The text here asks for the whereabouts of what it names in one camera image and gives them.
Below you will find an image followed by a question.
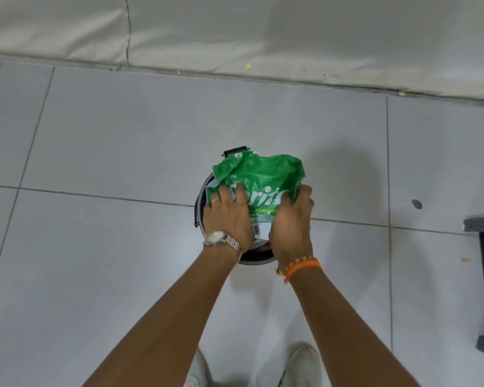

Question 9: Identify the green printed plastic bag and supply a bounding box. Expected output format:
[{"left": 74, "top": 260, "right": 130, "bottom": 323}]
[{"left": 211, "top": 152, "right": 307, "bottom": 239}]

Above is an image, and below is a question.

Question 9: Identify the person's right hand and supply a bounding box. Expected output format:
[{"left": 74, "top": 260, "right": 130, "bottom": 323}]
[{"left": 268, "top": 184, "right": 315, "bottom": 271}]

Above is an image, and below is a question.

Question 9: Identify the person's left hand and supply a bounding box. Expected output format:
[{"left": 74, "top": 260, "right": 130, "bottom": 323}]
[{"left": 206, "top": 184, "right": 255, "bottom": 254}]

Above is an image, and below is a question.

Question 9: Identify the person's left forearm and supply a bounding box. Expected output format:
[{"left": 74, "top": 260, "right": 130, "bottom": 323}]
[{"left": 82, "top": 241, "right": 243, "bottom": 387}]

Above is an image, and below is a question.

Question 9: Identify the white padded mat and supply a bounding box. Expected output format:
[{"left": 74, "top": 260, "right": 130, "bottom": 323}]
[{"left": 0, "top": 0, "right": 484, "bottom": 106}]

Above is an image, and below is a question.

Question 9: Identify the silver wristwatch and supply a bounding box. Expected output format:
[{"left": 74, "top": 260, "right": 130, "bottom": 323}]
[{"left": 202, "top": 231, "right": 243, "bottom": 263}]

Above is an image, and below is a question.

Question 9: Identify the black round waste bin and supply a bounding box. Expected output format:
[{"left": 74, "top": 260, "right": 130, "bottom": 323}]
[{"left": 193, "top": 146, "right": 280, "bottom": 266}]

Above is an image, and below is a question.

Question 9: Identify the white shoe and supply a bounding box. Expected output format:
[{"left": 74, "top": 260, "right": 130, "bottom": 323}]
[{"left": 277, "top": 341, "right": 323, "bottom": 387}]

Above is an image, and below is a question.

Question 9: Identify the person's right forearm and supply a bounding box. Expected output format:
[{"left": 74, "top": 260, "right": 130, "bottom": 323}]
[{"left": 286, "top": 265, "right": 421, "bottom": 387}]

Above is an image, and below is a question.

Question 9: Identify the orange beaded bracelet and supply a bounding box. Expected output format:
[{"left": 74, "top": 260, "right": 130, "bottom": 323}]
[{"left": 275, "top": 256, "right": 322, "bottom": 285}]

